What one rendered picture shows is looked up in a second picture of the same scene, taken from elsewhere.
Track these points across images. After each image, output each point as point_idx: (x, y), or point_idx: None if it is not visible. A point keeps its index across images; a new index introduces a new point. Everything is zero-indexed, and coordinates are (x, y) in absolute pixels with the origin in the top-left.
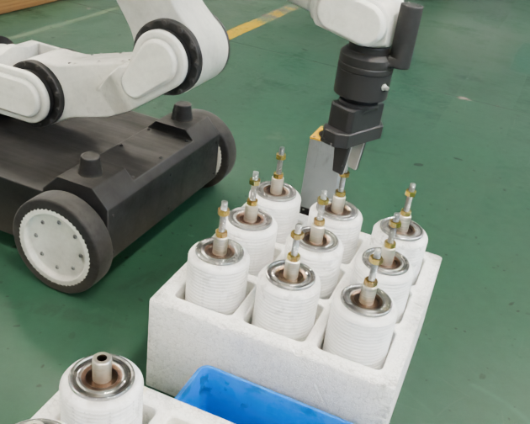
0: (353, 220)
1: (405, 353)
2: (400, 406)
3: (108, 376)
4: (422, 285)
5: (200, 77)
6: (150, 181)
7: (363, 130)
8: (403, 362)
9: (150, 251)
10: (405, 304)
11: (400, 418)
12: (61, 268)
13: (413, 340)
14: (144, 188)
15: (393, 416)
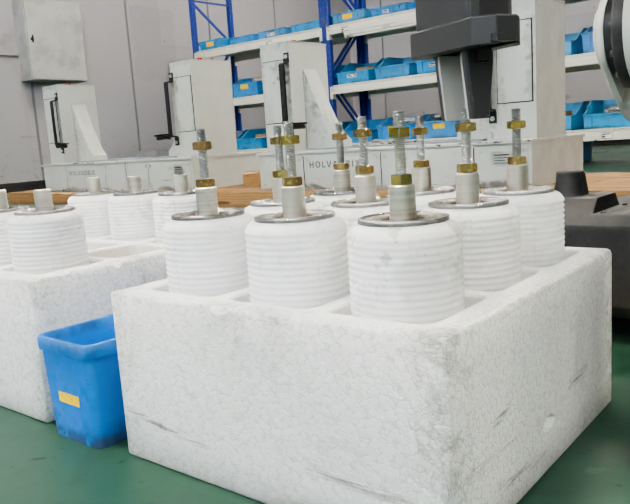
0: (432, 209)
1: (162, 298)
2: (232, 500)
3: (175, 188)
4: (325, 316)
5: (626, 48)
6: (618, 225)
7: (434, 27)
8: (148, 296)
9: (626, 349)
10: (259, 290)
11: (207, 495)
12: None
13: (197, 316)
14: (601, 230)
15: (215, 489)
